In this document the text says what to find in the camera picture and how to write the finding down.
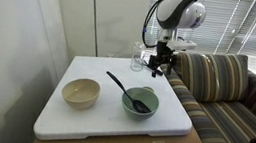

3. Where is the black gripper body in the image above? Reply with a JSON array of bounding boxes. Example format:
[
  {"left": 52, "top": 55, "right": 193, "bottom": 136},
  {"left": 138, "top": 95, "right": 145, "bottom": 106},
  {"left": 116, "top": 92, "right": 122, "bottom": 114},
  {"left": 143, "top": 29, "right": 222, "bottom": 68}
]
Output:
[{"left": 154, "top": 39, "right": 177, "bottom": 63}]

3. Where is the white plastic board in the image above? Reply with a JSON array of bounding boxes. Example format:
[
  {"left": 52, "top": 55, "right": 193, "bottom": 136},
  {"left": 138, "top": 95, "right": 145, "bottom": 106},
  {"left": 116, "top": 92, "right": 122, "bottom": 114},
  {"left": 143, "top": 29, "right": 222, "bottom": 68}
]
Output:
[{"left": 31, "top": 45, "right": 201, "bottom": 143}]

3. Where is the green bowl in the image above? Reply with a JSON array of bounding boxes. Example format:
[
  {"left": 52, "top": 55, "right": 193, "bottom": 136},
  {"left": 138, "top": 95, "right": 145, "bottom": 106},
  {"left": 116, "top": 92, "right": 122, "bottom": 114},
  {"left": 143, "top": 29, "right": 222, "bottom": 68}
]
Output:
[{"left": 119, "top": 84, "right": 162, "bottom": 123}]

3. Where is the beige bowl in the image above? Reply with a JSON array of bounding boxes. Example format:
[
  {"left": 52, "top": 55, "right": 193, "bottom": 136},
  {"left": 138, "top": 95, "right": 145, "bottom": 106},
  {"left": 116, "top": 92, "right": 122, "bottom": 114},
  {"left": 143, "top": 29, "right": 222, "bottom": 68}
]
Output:
[{"left": 58, "top": 75, "right": 102, "bottom": 114}]

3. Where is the black plastic spoon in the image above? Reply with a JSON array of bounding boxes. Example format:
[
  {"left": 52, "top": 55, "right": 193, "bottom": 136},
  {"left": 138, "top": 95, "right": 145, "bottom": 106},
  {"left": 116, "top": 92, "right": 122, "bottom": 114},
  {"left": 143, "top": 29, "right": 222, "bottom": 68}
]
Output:
[{"left": 101, "top": 70, "right": 157, "bottom": 116}]

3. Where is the round clear jar lid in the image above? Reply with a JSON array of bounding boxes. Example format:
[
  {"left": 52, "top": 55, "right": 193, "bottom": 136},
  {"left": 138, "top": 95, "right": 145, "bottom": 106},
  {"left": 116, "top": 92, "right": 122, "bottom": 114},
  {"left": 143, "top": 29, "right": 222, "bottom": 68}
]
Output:
[{"left": 141, "top": 85, "right": 156, "bottom": 94}]

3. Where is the clear glass jar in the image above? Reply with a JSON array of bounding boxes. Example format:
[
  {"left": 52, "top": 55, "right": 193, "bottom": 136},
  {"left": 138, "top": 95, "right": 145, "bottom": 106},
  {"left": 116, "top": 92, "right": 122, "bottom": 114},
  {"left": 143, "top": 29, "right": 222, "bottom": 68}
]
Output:
[{"left": 129, "top": 40, "right": 148, "bottom": 74}]

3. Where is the striped sofa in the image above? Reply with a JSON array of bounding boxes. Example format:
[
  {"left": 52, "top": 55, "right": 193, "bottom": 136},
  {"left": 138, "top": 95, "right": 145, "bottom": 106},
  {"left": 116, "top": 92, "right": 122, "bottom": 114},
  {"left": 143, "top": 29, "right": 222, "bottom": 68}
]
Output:
[{"left": 143, "top": 41, "right": 256, "bottom": 143}]

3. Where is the black whisk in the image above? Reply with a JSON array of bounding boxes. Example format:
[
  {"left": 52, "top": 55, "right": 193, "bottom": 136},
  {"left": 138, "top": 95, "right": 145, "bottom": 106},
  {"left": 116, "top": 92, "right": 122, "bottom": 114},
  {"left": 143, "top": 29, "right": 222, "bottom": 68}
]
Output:
[{"left": 140, "top": 59, "right": 165, "bottom": 78}]

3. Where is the striped sofa back cushion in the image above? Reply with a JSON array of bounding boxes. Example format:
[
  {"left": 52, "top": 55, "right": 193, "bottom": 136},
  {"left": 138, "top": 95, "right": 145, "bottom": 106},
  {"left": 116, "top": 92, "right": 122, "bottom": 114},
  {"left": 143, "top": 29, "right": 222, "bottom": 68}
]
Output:
[{"left": 169, "top": 44, "right": 253, "bottom": 110}]

